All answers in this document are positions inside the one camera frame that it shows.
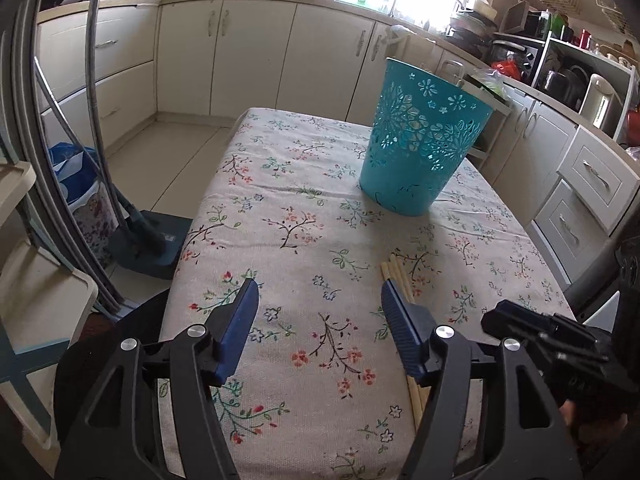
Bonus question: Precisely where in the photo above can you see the black cooking pot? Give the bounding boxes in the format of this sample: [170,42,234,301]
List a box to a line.
[544,64,591,106]

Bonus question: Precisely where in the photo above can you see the cream base cabinet run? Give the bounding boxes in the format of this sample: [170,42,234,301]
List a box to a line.
[157,0,468,126]

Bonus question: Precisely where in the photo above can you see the floral waste bin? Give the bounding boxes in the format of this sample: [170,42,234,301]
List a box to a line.
[70,182,121,271]

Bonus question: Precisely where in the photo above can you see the red plastic bag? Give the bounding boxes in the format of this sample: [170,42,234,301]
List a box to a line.
[490,57,525,82]

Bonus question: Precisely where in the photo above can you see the floral tablecloth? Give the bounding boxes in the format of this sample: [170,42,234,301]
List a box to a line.
[159,106,578,480]

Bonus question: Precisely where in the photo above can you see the cream panelled drawer cabinet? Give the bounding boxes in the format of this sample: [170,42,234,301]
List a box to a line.
[530,125,640,286]

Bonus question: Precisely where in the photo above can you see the white and teal folding rack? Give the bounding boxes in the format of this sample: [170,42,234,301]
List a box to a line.
[0,157,101,461]

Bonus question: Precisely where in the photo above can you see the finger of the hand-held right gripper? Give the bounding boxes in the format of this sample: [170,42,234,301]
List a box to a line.
[481,300,553,348]

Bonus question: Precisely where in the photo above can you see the bag of green vegetables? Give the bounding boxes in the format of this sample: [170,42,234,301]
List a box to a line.
[467,66,512,101]

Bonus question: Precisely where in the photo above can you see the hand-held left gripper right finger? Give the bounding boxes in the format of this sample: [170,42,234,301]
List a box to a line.
[381,280,583,480]

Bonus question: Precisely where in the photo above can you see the grey metal pole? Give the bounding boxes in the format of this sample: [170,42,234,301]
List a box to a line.
[86,0,132,233]

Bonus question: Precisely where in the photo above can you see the white countertop shelf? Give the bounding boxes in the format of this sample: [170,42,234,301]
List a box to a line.
[530,30,640,146]

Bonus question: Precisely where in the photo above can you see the white electric kettle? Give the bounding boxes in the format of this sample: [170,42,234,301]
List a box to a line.
[579,73,621,129]

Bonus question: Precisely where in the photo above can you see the dish rack with pots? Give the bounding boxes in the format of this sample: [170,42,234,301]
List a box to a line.
[447,0,501,58]

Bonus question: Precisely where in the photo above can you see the teal perforated plastic basket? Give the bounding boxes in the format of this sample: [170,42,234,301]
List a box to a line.
[359,56,495,217]

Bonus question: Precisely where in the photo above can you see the cream two-door base cabinet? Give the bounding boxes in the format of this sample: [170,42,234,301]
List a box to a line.
[492,80,578,231]

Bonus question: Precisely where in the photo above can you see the bundle of wooden chopsticks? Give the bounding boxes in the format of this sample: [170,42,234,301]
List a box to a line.
[379,257,432,433]

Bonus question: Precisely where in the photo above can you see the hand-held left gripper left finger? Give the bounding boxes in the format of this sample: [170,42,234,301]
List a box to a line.
[54,277,261,480]

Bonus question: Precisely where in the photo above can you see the cream stove-side drawer cabinet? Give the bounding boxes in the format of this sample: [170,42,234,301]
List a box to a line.
[34,2,161,148]

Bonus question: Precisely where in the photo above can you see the blue plastic bag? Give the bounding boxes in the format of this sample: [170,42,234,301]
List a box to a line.
[48,142,103,211]

